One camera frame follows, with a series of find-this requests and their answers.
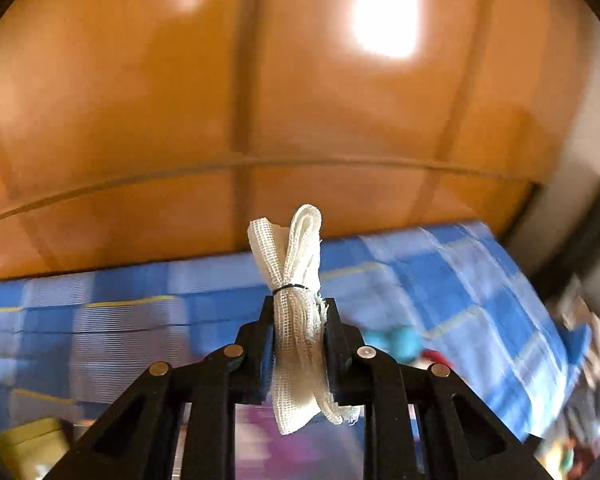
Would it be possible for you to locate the blue plush toy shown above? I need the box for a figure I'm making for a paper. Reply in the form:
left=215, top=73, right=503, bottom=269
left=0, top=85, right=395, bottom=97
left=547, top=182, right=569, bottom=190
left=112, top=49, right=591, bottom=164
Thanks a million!
left=365, top=325, right=426, bottom=363

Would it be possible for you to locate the blue plaid bed sheet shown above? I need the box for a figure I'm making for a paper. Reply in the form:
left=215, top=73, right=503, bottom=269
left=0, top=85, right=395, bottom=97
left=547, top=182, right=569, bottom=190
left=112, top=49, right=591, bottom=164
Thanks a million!
left=0, top=220, right=591, bottom=466

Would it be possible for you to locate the purple carton box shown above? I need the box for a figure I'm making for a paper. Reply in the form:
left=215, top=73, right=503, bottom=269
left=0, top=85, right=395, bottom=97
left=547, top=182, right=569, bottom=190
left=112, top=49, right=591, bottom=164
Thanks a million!
left=172, top=402, right=371, bottom=480

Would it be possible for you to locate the wooden wardrobe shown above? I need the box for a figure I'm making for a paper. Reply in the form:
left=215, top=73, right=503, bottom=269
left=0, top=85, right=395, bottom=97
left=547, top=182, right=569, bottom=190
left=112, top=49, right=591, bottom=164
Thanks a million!
left=0, top=0, right=600, bottom=286

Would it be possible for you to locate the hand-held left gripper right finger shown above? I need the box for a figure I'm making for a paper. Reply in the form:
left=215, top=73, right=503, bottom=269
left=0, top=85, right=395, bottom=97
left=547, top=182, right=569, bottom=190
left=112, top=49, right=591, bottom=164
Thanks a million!
left=322, top=297, right=553, bottom=480

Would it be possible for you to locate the red plush toy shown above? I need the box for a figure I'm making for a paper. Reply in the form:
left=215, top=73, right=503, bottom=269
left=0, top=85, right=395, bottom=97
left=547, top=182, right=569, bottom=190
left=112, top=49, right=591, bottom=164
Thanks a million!
left=420, top=350, right=457, bottom=370

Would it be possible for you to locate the gold tin box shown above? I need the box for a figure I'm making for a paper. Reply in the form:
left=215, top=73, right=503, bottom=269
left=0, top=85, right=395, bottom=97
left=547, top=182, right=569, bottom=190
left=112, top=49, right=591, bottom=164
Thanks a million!
left=0, top=417, right=76, bottom=480

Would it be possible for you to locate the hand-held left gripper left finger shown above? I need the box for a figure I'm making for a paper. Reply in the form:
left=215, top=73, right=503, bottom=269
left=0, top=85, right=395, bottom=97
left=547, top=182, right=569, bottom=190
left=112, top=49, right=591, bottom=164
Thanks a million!
left=45, top=296, right=276, bottom=480

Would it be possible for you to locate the white gauze bundle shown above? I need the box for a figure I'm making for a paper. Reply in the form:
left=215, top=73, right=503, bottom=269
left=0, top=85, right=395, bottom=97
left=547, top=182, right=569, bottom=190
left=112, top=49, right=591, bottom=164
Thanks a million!
left=247, top=204, right=362, bottom=436

